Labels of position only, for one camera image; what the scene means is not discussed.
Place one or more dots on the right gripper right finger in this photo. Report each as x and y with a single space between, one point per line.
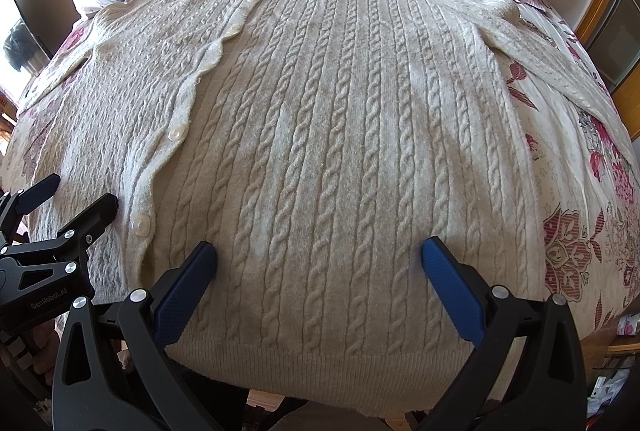
526 371

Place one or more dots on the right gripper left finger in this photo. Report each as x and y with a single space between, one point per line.
112 371

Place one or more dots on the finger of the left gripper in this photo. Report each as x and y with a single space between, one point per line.
15 206
85 225

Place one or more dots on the floral bed sheet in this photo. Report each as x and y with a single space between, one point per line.
575 191

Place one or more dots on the wooden headboard frame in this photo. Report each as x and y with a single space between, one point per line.
610 32

